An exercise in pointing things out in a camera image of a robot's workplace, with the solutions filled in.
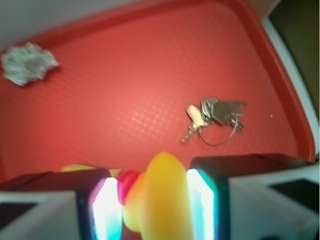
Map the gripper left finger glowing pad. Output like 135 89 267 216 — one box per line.
0 168 123 240

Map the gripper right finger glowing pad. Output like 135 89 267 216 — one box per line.
186 153 320 240

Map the yellow rubber duck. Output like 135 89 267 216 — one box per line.
117 152 194 240

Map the yellow kitchen sponge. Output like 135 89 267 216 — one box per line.
61 164 123 179

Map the bunch of silver keys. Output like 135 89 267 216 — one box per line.
181 97 248 147

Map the red plastic tray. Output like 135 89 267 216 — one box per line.
0 0 316 181

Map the crumpled white paper towel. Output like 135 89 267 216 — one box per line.
1 42 60 86

